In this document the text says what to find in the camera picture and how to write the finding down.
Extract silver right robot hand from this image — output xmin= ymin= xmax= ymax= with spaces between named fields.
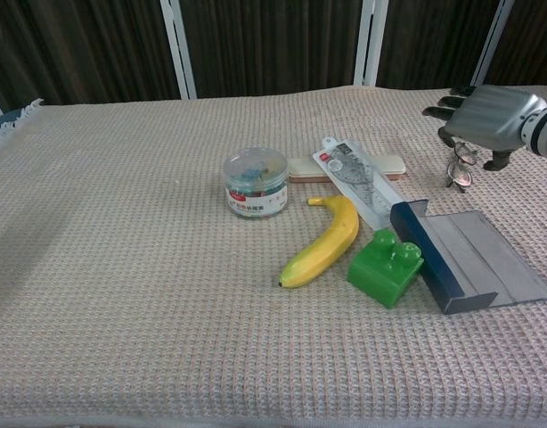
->
xmin=422 ymin=84 xmax=547 ymax=172

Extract eyeglasses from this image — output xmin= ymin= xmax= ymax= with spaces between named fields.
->
xmin=445 ymin=140 xmax=479 ymax=193

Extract green toy building block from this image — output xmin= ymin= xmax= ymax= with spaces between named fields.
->
xmin=347 ymin=228 xmax=425 ymax=309

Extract dark brown curtain panel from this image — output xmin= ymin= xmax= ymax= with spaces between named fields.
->
xmin=178 ymin=0 xmax=364 ymax=99
xmin=485 ymin=0 xmax=547 ymax=86
xmin=375 ymin=0 xmax=502 ymax=90
xmin=0 ymin=0 xmax=182 ymax=107

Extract ruler set in clear pack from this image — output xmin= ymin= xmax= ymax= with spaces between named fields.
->
xmin=312 ymin=136 xmax=408 ymax=231

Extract beige flat stick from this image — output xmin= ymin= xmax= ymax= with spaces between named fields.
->
xmin=286 ymin=153 xmax=407 ymax=184

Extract yellow banana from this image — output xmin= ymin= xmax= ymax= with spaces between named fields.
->
xmin=279 ymin=194 xmax=361 ymax=290

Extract clear jar of binder clips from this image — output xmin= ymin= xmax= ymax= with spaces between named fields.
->
xmin=223 ymin=147 xmax=289 ymax=219

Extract beige waffle tablecloth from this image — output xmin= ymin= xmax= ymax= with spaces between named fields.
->
xmin=0 ymin=83 xmax=547 ymax=424

